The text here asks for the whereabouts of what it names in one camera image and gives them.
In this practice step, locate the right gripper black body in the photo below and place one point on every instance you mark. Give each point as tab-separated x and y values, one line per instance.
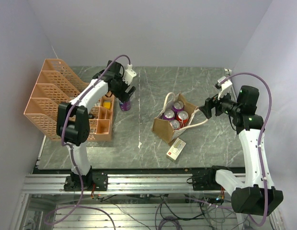
226	105

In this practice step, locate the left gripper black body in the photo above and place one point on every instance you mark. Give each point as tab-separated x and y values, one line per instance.
120	91

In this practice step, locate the purple fanta can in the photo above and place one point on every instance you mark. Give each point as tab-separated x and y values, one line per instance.
125	106
168	115
178	106

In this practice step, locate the red cola can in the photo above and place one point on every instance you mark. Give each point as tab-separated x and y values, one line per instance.
182	117
175	124

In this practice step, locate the red cola can back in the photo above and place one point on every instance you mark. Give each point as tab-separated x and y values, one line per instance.
175	124

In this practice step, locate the purple Fanta can front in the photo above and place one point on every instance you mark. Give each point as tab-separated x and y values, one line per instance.
168	115

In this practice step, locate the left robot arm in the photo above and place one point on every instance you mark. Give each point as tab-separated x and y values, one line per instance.
73	125

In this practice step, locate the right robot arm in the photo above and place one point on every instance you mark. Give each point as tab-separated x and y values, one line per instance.
257	195

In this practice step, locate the yellow item in organizer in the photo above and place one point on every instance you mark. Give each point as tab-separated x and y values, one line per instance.
107	105

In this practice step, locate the small white cardboard box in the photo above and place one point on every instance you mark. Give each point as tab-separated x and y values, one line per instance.
175	150

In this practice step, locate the orange plastic desk organizer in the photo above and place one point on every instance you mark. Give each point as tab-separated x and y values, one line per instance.
58	83

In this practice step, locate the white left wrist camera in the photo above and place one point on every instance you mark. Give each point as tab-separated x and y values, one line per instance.
129	74

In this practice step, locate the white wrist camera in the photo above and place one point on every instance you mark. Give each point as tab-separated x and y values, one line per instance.
224	85
129	74

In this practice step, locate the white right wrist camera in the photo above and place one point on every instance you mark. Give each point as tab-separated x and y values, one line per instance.
224	85

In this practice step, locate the aluminium mounting rail frame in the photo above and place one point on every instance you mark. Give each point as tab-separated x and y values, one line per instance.
145	199

